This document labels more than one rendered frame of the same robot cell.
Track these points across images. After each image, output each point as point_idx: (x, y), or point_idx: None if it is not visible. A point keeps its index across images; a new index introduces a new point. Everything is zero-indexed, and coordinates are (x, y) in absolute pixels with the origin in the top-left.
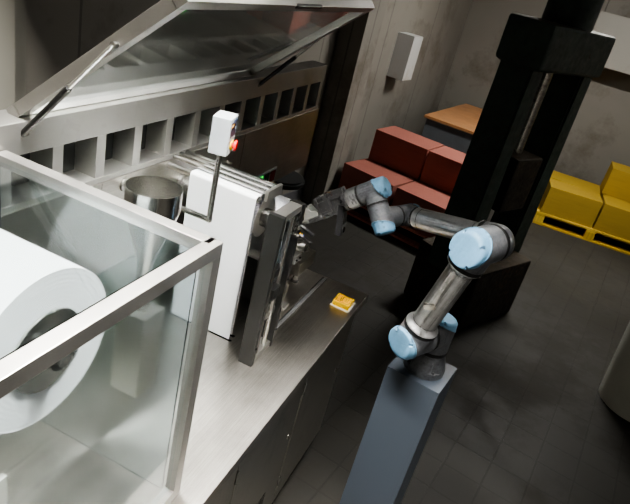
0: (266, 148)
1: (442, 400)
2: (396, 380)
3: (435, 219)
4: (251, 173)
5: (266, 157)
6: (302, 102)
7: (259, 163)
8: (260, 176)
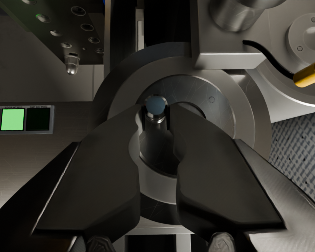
0: (3, 184)
1: None
2: None
3: None
4: (49, 144)
5: None
6: None
7: (23, 158)
8: (13, 131)
